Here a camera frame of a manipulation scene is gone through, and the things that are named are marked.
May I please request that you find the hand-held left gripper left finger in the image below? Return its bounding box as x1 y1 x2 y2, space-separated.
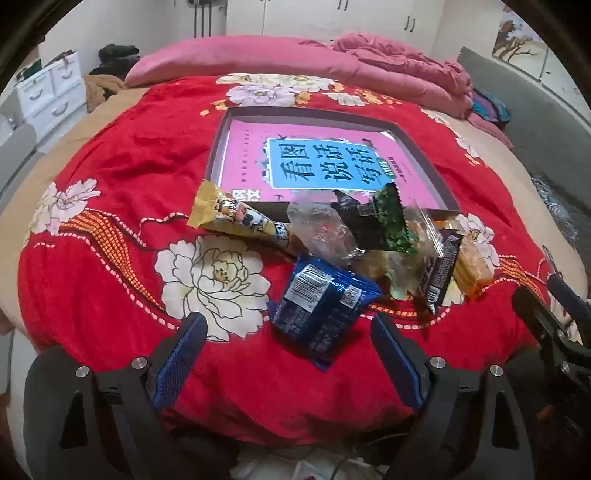
23 312 208 480

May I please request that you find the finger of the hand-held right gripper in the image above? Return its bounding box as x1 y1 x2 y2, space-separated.
547 273 591 326
512 286 591 393

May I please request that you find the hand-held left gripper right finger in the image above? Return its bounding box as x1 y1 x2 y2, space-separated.
372 314 550 480

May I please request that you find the orange snack packet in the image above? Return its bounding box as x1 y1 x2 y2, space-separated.
434 220 496 302

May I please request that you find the blue snack packet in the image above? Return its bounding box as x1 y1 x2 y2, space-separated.
268 254 384 371

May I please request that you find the brown chocolate bar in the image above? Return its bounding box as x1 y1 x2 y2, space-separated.
417 231 465 317

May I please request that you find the black and green snack packet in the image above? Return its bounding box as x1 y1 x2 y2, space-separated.
332 182 419 256

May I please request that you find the clear packet with red sweet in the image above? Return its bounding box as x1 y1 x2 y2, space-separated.
286 198 366 267

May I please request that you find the yellow snack packet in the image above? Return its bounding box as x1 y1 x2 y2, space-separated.
187 180 296 254

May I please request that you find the shallow dark grey box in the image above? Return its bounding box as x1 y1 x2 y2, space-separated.
204 107 462 222

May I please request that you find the grey patterned cloth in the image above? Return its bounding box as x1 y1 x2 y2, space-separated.
531 175 583 241

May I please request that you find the grey padded headboard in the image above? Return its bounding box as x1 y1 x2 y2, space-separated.
455 46 591 185

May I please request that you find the red floral blanket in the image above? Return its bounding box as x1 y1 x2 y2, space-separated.
18 74 583 444

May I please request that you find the colourful striped cloth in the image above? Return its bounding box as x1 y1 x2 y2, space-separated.
471 90 511 123

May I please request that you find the pink book with blue label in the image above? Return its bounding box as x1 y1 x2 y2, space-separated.
217 117 444 208

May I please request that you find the brown knitted blanket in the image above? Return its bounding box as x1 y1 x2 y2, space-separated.
83 74 125 114

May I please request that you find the white drawer cabinet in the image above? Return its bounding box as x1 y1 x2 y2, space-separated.
14 53 88 130

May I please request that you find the dark clothes pile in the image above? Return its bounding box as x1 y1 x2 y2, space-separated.
90 44 141 77

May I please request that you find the pink quilt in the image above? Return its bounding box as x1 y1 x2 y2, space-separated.
124 33 513 148

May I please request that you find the white wardrobe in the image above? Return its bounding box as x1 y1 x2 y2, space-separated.
226 0 444 58

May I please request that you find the tree wall painting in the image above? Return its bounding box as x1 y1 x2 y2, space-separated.
492 7 550 61

